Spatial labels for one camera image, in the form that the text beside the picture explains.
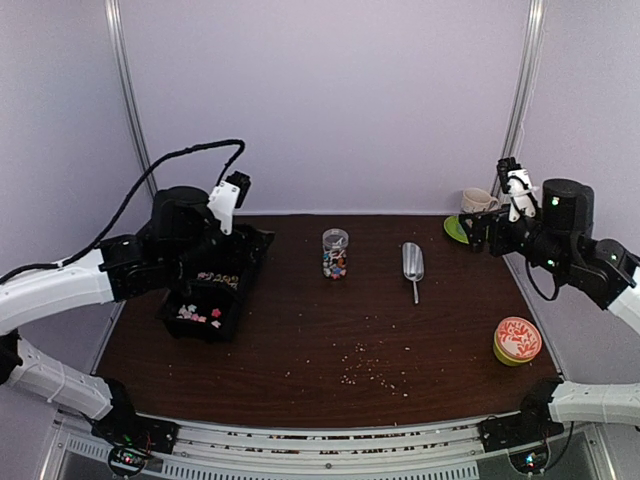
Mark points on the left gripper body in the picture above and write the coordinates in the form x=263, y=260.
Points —
x=236, y=259

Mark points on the green bowl with red lid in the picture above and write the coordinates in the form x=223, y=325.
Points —
x=516, y=341

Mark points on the front aluminium rail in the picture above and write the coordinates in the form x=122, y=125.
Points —
x=442, y=450

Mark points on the clear plastic jar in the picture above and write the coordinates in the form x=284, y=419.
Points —
x=334, y=257

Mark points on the clear jar lid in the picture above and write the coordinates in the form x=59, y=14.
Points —
x=335, y=239

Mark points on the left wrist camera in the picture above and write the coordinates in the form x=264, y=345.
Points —
x=227, y=196

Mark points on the swirl lollipops pile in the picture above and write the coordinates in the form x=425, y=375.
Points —
x=231, y=281

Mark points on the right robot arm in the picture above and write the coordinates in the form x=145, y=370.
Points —
x=556, y=236

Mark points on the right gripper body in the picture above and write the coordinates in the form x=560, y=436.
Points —
x=500, y=244

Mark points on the left aluminium frame post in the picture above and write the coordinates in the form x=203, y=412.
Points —
x=117, y=38

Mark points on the metal scoop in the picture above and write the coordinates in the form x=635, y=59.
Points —
x=413, y=266

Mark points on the aluminium frame post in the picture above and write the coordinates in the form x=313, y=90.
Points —
x=526, y=80
x=117, y=38

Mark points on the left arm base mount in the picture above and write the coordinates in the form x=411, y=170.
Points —
x=133, y=438

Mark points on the black three-compartment candy bin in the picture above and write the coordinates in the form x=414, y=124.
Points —
x=205, y=296

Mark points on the star candies pile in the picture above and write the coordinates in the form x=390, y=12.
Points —
x=193, y=313

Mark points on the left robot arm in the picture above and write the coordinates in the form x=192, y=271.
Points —
x=190, y=247

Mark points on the green saucer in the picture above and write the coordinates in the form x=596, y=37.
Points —
x=454, y=230

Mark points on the cream patterned mug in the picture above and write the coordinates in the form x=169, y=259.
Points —
x=476, y=200

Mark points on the right aluminium frame post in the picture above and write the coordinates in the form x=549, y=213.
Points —
x=526, y=80

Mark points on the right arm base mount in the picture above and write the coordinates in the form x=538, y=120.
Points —
x=527, y=433

